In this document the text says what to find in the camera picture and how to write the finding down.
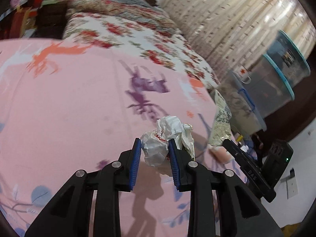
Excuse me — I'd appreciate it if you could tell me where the white paper wrapper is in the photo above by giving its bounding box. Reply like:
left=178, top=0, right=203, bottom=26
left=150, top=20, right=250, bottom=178
left=140, top=115, right=196, bottom=167

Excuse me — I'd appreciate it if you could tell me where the pink white paper cup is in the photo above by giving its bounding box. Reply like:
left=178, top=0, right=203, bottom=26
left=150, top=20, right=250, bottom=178
left=207, top=144, right=234, bottom=164

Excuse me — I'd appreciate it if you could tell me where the shiny gold foil wrapper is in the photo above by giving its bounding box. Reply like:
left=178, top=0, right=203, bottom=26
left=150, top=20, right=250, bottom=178
left=208, top=89, right=232, bottom=147

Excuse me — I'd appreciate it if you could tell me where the clear bin blue lid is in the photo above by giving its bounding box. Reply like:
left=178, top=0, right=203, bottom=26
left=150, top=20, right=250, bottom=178
left=211, top=71, right=267, bottom=136

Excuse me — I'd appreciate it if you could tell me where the pink printed bed sheet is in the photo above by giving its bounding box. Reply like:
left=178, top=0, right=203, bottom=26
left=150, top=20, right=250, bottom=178
left=1, top=39, right=244, bottom=236

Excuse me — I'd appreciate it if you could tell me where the clear bin teal lid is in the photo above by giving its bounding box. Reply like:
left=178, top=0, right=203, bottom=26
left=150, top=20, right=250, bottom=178
left=243, top=54, right=295, bottom=118

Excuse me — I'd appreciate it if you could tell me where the floral white red quilt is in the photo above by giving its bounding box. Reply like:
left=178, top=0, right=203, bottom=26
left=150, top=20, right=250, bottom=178
left=63, top=12, right=220, bottom=90

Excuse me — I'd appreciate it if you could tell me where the white enamel star mug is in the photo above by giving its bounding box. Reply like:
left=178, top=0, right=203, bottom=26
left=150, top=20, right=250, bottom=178
left=237, top=66, right=251, bottom=84

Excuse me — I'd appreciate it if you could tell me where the upper clear teal-rimmed bin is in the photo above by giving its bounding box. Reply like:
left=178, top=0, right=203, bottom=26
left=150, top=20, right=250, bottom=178
left=266, top=31, right=311, bottom=87

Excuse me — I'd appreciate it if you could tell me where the folded patterned blanket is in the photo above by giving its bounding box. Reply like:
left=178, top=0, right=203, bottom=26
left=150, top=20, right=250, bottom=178
left=66, top=0, right=178, bottom=37

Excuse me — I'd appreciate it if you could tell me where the beige patterned curtain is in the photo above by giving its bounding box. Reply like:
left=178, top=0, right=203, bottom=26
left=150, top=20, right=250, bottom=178
left=161, top=0, right=315, bottom=79

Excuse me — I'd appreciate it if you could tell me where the black camera box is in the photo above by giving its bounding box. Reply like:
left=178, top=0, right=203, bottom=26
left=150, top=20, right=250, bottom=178
left=261, top=140, right=293, bottom=188

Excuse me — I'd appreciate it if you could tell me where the white wall socket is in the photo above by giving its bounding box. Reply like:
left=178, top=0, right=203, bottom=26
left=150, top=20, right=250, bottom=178
left=281, top=168, right=298, bottom=199

